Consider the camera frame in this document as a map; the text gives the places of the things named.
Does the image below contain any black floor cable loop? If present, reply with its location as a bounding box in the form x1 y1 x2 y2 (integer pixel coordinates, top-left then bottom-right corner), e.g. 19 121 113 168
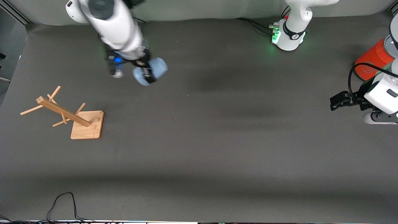
47 192 94 223

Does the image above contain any grey metal frame rail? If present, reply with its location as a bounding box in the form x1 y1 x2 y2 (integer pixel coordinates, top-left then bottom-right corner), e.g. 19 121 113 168
0 0 33 25

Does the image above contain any black left arm base cable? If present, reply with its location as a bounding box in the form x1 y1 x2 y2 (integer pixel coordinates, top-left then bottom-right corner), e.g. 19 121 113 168
235 17 277 36

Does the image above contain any orange cylindrical can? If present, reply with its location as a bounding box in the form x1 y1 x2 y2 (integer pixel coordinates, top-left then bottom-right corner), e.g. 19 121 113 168
354 38 395 81

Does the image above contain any wooden mug tree rack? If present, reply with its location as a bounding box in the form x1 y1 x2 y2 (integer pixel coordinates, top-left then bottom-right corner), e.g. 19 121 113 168
20 86 104 140

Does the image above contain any black left arm wrist cable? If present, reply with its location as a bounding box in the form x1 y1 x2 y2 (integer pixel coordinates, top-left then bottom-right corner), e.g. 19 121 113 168
348 62 398 97

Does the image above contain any light blue cup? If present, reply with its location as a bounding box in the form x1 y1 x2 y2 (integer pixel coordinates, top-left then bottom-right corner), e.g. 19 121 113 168
132 57 168 86

